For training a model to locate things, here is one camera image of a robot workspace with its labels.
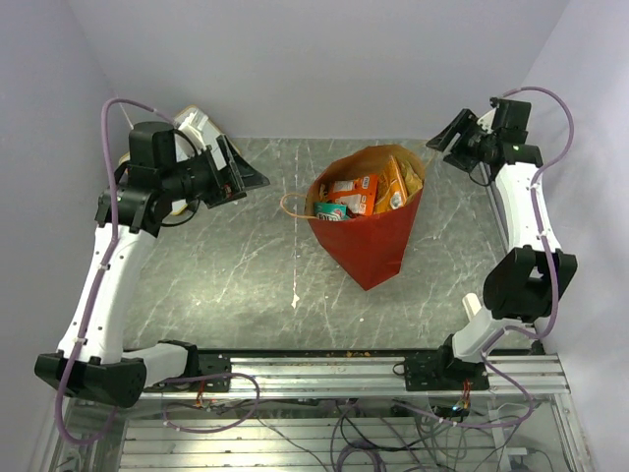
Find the orange cracker snack pack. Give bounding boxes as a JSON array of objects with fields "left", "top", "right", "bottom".
[{"left": 324, "top": 174, "right": 377, "bottom": 216}]

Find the orange chip bag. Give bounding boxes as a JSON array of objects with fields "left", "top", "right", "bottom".
[{"left": 373, "top": 155, "right": 424, "bottom": 214}]

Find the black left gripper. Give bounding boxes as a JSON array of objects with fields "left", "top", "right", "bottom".
[{"left": 163, "top": 134, "right": 271, "bottom": 209}]

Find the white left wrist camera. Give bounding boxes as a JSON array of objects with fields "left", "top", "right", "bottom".
[{"left": 175, "top": 105, "right": 218, "bottom": 157}]

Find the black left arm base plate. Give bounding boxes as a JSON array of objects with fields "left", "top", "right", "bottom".
[{"left": 143, "top": 350, "right": 232, "bottom": 393}]

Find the red paper bag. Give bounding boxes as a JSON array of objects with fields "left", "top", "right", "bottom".
[{"left": 280, "top": 145, "right": 427, "bottom": 290}]

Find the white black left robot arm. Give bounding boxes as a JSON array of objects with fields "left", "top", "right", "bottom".
[{"left": 34, "top": 121, "right": 269, "bottom": 408}]

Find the aluminium rail frame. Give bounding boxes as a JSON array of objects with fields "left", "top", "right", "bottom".
[{"left": 33, "top": 349, "right": 594, "bottom": 471}]

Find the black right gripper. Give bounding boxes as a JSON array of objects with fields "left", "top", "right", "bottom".
[{"left": 427, "top": 110, "right": 497, "bottom": 173}]

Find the small whiteboard yellow frame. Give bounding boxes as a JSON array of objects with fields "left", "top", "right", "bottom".
[{"left": 119, "top": 103, "right": 227, "bottom": 217}]

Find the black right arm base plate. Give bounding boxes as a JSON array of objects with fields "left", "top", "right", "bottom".
[{"left": 392, "top": 348, "right": 489, "bottom": 391}]

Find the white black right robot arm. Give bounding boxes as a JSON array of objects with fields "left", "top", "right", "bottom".
[{"left": 427, "top": 99, "right": 578, "bottom": 389}]

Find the teal candy snack pack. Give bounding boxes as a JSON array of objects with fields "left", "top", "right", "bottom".
[{"left": 314, "top": 202, "right": 350, "bottom": 221}]

